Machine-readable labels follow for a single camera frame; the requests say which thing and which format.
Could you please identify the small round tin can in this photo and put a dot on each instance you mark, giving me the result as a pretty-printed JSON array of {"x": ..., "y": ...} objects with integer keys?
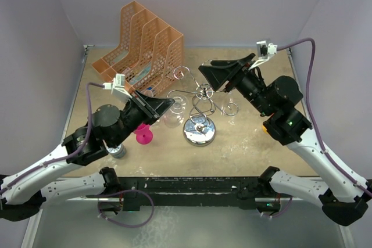
[{"x": 117, "y": 152}]

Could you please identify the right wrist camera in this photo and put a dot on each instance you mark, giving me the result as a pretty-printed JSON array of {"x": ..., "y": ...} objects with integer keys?
[{"x": 265, "y": 50}]

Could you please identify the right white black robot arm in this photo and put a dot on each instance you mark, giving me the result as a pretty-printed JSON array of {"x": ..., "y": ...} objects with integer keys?
[{"x": 342, "y": 194}]

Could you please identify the black base frame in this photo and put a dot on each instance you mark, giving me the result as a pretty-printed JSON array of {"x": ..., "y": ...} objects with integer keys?
[{"x": 245, "y": 193}]

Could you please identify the orange plastic file organizer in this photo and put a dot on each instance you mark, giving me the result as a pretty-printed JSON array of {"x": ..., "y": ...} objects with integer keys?
[{"x": 148, "y": 51}]

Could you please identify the clear round wine glass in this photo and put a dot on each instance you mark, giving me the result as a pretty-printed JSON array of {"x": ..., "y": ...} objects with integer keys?
[{"x": 175, "y": 116}]

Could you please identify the pink plastic goblet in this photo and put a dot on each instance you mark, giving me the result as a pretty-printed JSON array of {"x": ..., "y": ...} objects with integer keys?
[{"x": 143, "y": 134}]

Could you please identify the yellow plastic goblet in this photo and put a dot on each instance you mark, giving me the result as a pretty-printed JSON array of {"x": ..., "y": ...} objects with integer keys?
[{"x": 264, "y": 129}]

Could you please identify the clear champagne flute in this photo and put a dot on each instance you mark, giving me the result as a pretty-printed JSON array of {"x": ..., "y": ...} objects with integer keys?
[{"x": 228, "y": 107}]

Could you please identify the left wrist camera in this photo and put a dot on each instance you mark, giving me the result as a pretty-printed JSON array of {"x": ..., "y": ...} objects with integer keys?
[{"x": 118, "y": 88}]

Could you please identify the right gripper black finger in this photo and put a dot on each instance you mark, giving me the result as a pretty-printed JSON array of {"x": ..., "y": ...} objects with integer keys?
[
  {"x": 217, "y": 76},
  {"x": 240, "y": 63}
]

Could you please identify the clear wine glass left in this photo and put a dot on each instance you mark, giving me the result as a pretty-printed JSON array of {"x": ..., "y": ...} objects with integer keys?
[{"x": 149, "y": 92}]

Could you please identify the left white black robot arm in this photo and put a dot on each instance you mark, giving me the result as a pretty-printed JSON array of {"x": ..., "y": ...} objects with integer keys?
[{"x": 24, "y": 194}]

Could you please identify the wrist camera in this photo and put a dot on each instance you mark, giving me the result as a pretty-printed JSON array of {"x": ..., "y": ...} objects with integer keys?
[
  {"x": 118, "y": 88},
  {"x": 265, "y": 50}
]

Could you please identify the chrome wine glass rack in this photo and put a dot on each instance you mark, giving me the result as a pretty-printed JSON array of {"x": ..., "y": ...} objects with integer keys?
[{"x": 198, "y": 127}]

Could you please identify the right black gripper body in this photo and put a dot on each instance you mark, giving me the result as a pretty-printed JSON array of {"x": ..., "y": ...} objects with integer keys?
[{"x": 239, "y": 77}]

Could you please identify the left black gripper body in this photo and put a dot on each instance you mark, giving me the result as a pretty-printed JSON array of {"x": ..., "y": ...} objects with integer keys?
[{"x": 139, "y": 111}]

